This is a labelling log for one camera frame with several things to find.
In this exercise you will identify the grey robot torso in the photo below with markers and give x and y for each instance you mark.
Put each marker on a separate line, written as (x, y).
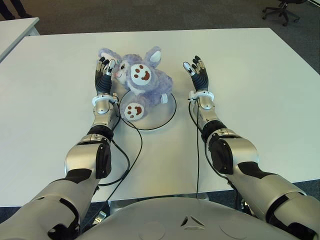
(175, 220)

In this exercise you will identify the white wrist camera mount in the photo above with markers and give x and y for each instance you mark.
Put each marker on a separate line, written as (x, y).
(101, 98)
(202, 94)

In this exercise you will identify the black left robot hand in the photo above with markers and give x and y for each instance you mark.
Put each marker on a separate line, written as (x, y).
(103, 83)

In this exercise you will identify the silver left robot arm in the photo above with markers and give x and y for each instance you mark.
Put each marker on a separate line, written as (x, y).
(80, 157)

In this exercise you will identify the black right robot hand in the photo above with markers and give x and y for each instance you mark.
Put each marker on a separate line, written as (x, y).
(200, 80)

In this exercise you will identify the white side table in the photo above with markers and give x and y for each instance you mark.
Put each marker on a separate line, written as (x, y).
(15, 31)

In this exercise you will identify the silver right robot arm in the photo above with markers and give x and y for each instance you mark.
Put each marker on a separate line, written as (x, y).
(247, 160)

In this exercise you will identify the purple bunny plush doll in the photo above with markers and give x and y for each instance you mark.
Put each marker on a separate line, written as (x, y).
(140, 75)

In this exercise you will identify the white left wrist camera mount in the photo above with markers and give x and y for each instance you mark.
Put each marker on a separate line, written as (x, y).
(101, 98)

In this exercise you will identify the black office chair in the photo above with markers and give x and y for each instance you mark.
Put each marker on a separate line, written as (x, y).
(282, 10)

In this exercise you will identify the person's dark trouser legs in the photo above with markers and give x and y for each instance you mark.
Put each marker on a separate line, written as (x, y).
(12, 8)

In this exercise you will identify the white plate with black rim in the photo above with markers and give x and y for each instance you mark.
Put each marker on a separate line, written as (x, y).
(160, 115)

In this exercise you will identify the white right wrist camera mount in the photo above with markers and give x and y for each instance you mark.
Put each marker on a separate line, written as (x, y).
(202, 94)

